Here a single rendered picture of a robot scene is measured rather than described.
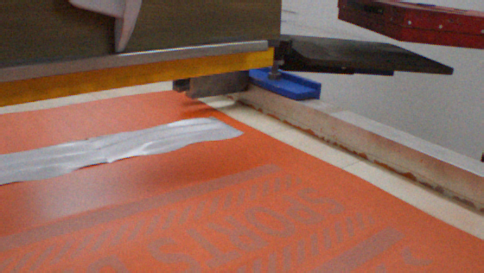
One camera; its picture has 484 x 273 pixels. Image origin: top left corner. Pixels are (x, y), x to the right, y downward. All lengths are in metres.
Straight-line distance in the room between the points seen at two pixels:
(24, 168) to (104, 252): 0.16
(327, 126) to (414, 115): 1.96
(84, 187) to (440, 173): 0.35
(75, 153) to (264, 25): 0.23
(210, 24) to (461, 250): 0.30
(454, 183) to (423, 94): 1.99
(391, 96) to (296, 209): 2.19
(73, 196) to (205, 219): 0.12
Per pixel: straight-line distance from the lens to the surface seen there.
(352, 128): 0.52
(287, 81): 0.63
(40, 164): 0.45
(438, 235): 0.40
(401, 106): 2.52
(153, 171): 0.44
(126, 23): 0.35
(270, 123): 0.59
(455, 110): 2.38
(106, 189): 0.41
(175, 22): 0.40
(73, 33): 0.36
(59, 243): 0.34
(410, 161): 0.49
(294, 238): 0.35
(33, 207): 0.39
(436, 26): 1.22
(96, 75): 0.38
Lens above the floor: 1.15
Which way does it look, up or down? 21 degrees down
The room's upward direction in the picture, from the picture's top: 5 degrees clockwise
